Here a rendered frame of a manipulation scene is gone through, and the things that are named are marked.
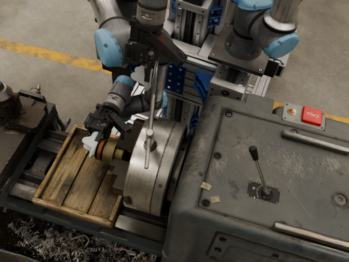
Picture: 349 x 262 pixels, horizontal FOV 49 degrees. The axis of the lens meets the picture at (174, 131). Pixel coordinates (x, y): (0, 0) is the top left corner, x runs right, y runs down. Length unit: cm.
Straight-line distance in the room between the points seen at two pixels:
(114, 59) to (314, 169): 67
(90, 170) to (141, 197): 39
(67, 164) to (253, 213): 78
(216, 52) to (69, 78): 171
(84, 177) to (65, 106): 142
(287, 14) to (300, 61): 214
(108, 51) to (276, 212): 65
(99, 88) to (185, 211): 203
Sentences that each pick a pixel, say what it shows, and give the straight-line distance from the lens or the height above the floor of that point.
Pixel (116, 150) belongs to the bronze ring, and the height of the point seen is 111.
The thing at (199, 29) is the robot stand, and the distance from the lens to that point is 164.
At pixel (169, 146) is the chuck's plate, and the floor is 124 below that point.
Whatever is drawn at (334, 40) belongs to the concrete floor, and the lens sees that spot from 376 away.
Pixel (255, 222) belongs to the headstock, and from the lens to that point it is 104.
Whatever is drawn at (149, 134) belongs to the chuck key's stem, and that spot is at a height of 132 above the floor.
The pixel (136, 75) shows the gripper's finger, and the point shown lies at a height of 139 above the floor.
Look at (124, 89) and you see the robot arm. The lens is 142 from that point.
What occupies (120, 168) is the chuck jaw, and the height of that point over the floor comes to 110.
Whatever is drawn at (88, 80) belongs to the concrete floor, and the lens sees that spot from 300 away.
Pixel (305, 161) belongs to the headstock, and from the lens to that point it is 117.
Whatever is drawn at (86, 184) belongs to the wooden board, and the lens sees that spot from 147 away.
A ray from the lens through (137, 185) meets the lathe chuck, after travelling 114.
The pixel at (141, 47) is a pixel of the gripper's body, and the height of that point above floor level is 149.
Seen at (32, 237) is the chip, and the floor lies 57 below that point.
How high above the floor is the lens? 218
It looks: 54 degrees down
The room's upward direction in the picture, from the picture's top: 7 degrees clockwise
